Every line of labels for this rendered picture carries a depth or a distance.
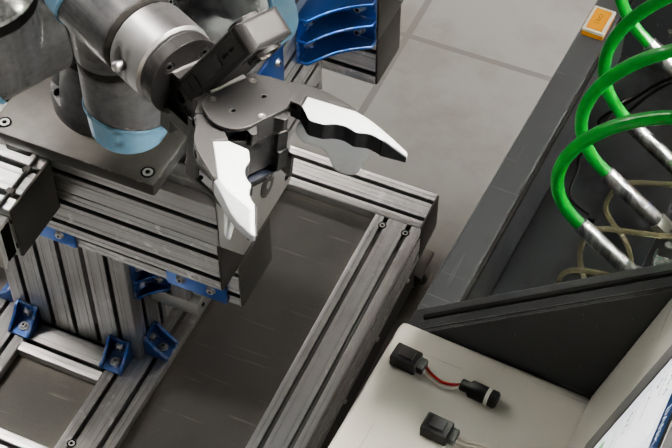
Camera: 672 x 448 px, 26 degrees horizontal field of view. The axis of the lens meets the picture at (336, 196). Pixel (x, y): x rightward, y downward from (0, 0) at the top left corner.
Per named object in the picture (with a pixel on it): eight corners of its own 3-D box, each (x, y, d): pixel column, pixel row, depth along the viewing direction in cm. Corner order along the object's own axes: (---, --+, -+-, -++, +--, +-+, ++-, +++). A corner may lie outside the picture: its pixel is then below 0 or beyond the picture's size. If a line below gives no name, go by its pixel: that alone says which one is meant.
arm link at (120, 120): (217, 118, 138) (210, 33, 129) (119, 175, 133) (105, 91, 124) (168, 73, 141) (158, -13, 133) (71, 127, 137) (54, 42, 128)
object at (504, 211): (591, 65, 212) (607, -19, 200) (620, 74, 211) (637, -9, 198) (410, 385, 176) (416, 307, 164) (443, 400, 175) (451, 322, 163)
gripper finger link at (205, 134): (256, 196, 109) (252, 119, 115) (258, 179, 108) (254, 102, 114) (193, 195, 108) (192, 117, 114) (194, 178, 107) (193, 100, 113)
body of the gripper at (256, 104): (300, 179, 119) (211, 98, 125) (310, 100, 113) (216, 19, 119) (226, 217, 115) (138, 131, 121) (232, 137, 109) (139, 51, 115)
